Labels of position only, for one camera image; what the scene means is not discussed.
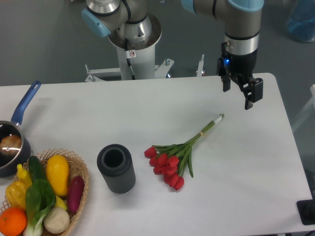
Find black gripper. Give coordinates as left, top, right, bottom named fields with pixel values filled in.
left=217, top=42, right=263, bottom=110

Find red tulip bouquet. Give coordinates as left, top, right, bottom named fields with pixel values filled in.
left=144, top=114, right=224, bottom=191

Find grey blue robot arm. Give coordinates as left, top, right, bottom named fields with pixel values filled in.
left=81, top=0, right=264, bottom=109

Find blue translucent container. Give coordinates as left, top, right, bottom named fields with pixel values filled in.
left=285, top=0, right=315, bottom=43

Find black device at edge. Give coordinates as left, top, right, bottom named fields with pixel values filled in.
left=296, top=200, right=315, bottom=225

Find dark grey ribbed vase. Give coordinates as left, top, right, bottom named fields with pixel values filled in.
left=96, top=144, right=136, bottom=194

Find woven wicker basket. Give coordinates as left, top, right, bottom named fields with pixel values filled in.
left=0, top=149, right=89, bottom=236

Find purple eggplant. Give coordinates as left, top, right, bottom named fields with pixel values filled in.
left=67, top=176, right=85, bottom=214

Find yellow squash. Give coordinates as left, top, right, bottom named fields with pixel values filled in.
left=46, top=155, right=69, bottom=197

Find yellow banana piece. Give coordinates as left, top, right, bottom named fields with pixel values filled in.
left=55, top=196, right=67, bottom=210

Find dark green cucumber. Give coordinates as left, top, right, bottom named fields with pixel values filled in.
left=28, top=155, right=47, bottom=182

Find green bok choy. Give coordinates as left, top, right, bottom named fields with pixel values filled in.
left=23, top=179, right=56, bottom=236

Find beige round potato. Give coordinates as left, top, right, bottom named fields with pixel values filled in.
left=44, top=207, right=70, bottom=234

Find small yellow gourd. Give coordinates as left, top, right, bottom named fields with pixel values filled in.
left=17, top=164, right=32, bottom=188

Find brown bread roll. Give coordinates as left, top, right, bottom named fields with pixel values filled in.
left=0, top=135, right=22, bottom=156

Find yellow bell pepper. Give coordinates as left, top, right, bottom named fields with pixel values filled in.
left=5, top=181, right=27, bottom=210

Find orange fruit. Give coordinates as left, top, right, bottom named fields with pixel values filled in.
left=0, top=207, right=27, bottom=236

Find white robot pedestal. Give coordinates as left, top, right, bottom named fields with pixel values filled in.
left=85, top=13, right=205, bottom=83

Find black base cable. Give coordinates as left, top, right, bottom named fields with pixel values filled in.
left=124, top=38, right=136, bottom=81

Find blue handled saucepan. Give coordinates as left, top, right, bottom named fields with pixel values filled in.
left=0, top=81, right=41, bottom=177

